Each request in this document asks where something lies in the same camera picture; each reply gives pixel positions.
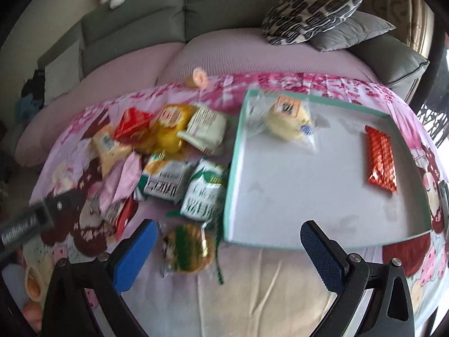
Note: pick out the round cake packet green label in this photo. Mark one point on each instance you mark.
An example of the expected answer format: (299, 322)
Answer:
(189, 249)

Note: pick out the yellow snack packet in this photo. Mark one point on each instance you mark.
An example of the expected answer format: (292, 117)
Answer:
(165, 137)

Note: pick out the plain grey pillow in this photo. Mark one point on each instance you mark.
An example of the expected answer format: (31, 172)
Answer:
(350, 33)

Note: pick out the black white patterned pillow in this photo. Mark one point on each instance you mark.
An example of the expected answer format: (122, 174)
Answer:
(308, 10)

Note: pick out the pink snack packet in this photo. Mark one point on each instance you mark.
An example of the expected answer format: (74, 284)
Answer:
(119, 182)

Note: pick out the orange foil snack packet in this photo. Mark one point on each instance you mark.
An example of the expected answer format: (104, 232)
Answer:
(380, 161)

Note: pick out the dark cloth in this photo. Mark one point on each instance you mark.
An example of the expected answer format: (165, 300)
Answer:
(33, 84)

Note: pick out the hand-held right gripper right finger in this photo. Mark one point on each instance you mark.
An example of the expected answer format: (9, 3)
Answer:
(322, 256)

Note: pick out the small red snack packet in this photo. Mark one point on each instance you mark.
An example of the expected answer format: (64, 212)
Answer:
(124, 217)

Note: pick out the clear bread packet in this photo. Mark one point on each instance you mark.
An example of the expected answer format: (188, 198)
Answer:
(284, 123)

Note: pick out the blue cloth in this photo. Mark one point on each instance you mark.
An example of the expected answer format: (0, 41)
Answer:
(29, 108)

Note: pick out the grey sofa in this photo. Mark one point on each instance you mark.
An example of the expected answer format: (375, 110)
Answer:
(140, 17)

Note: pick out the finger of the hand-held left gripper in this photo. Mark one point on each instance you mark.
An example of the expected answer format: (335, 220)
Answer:
(58, 206)

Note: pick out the teal white cardboard tray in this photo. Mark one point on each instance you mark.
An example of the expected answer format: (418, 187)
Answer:
(298, 189)

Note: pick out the white beige snack packet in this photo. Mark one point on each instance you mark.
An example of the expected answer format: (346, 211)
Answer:
(207, 126)

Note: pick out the green white snack packet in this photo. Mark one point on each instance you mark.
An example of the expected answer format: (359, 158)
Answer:
(203, 193)
(165, 179)

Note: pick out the beige barcode snack packet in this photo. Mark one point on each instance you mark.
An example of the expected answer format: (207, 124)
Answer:
(110, 151)

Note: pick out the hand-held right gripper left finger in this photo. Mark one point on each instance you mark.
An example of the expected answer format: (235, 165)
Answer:
(136, 256)

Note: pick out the small cream snack piece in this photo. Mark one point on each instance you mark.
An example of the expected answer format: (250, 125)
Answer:
(200, 76)

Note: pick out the printed pink cartoon blanket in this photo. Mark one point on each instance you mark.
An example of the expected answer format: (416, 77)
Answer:
(280, 288)

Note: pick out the red triangular snack packet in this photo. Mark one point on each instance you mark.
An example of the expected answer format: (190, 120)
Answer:
(131, 121)

